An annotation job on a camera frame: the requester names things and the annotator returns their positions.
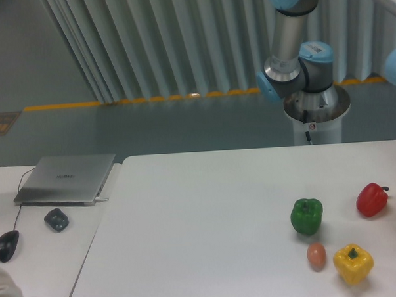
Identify red bell pepper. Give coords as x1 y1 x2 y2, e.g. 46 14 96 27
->
356 183 389 218

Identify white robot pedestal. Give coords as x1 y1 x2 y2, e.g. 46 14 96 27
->
283 85 351 145

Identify silver closed laptop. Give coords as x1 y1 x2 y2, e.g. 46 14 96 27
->
14 154 115 206

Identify green bell pepper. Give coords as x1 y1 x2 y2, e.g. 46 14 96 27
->
290 198 323 236

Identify small black plastic gadget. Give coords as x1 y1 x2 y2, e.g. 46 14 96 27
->
44 208 69 233

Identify black mouse cable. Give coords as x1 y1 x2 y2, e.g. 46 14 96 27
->
0 164 41 232

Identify yellow bell pepper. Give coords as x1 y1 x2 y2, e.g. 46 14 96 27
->
333 244 374 285

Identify brown egg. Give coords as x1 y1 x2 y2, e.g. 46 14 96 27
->
307 242 326 269

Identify white folding curtain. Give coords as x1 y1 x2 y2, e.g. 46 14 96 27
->
42 0 396 104

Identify black computer mouse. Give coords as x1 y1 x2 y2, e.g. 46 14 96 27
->
0 229 20 263

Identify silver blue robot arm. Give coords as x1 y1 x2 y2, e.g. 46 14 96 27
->
257 0 396 101

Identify black pedestal cable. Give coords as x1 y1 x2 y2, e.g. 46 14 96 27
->
301 109 314 146

